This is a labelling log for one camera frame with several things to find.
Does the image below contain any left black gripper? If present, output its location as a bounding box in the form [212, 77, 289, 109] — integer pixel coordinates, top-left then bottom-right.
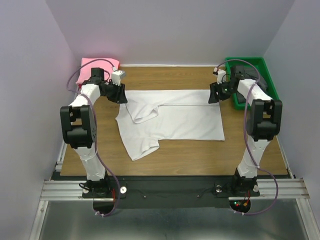
[102, 80, 128, 105]

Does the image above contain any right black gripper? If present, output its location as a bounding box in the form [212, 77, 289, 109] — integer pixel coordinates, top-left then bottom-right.
[207, 80, 236, 104]

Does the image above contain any white t shirt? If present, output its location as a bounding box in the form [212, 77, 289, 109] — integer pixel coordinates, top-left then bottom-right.
[116, 89, 225, 161]

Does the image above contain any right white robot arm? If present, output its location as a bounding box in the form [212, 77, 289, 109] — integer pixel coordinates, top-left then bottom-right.
[208, 67, 283, 195]

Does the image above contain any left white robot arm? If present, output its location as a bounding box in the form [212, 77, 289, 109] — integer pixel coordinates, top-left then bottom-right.
[60, 67, 128, 197]

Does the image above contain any pink folded t shirt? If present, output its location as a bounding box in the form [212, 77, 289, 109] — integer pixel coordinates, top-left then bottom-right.
[76, 58, 120, 85]

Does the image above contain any dark grey t shirt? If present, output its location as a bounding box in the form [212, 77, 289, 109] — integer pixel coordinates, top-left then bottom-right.
[235, 65, 268, 104]

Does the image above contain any green plastic bin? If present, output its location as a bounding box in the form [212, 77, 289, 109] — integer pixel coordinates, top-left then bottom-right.
[225, 56, 279, 110]

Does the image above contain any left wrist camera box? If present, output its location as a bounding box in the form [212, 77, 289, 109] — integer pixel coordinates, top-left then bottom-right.
[110, 66, 126, 86]

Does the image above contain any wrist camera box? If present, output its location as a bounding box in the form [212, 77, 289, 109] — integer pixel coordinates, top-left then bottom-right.
[110, 66, 126, 86]
[213, 67, 227, 84]

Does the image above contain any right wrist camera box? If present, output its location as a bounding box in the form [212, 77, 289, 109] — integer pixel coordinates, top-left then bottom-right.
[213, 67, 227, 84]

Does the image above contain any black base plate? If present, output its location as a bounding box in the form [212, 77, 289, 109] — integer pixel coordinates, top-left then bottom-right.
[79, 175, 260, 214]

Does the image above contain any aluminium frame rail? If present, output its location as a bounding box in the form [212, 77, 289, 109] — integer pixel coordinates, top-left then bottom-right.
[29, 178, 320, 240]

